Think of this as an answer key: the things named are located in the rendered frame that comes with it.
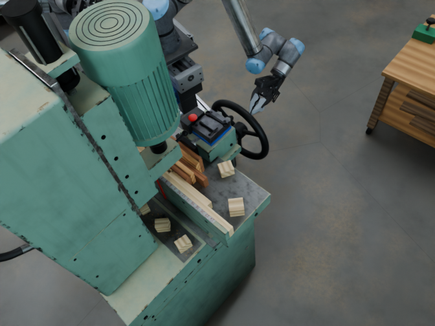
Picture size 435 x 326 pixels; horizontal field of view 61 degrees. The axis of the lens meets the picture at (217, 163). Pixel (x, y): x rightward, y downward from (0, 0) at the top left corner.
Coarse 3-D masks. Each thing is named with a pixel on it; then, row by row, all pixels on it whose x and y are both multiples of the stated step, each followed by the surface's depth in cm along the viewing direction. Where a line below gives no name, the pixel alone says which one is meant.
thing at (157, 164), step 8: (168, 144) 110; (176, 144) 110; (144, 152) 110; (168, 152) 109; (176, 152) 112; (144, 160) 108; (152, 160) 108; (160, 160) 108; (168, 160) 111; (176, 160) 114; (152, 168) 107; (160, 168) 110; (168, 168) 113; (152, 176) 109; (160, 176) 112
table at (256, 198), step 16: (224, 160) 126; (208, 176) 123; (240, 176) 122; (208, 192) 120; (224, 192) 119; (240, 192) 118; (256, 192) 118; (224, 208) 116; (256, 208) 115; (240, 224) 112; (224, 240) 111
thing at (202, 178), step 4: (180, 160) 122; (184, 160) 121; (184, 164) 121; (188, 164) 120; (188, 168) 120; (192, 168) 119; (196, 172) 118; (200, 172) 118; (196, 176) 118; (200, 176) 118; (204, 176) 117; (196, 180) 122; (200, 180) 118; (204, 180) 117; (204, 184) 118; (208, 184) 121
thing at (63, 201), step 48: (0, 48) 70; (0, 96) 63; (48, 96) 62; (0, 144) 58; (48, 144) 65; (0, 192) 63; (48, 192) 71; (96, 192) 82; (48, 240) 79; (96, 240) 92; (144, 240) 111; (96, 288) 106
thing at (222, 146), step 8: (232, 128) 125; (184, 136) 126; (192, 136) 125; (224, 136) 124; (232, 136) 127; (200, 144) 123; (216, 144) 122; (224, 144) 126; (232, 144) 130; (200, 152) 125; (208, 152) 121; (216, 152) 125; (224, 152) 129; (208, 160) 125
